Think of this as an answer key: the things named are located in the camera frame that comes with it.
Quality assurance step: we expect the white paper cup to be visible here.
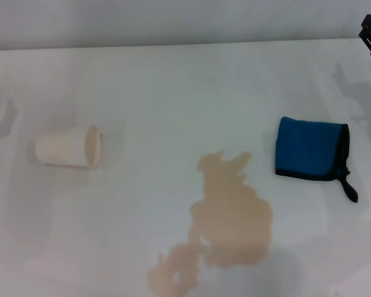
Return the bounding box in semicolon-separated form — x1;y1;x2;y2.
35;124;103;171

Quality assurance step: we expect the brown water stain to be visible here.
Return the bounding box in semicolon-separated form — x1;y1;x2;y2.
147;149;275;297

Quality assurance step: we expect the blue rag with black trim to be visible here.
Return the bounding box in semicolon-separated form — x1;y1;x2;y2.
274;116;359;204

